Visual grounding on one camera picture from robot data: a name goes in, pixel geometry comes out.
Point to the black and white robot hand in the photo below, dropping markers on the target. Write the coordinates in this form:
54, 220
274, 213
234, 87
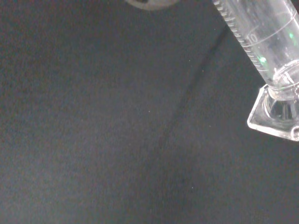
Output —
149, 4

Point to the black cloth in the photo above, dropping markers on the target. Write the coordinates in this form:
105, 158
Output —
105, 121

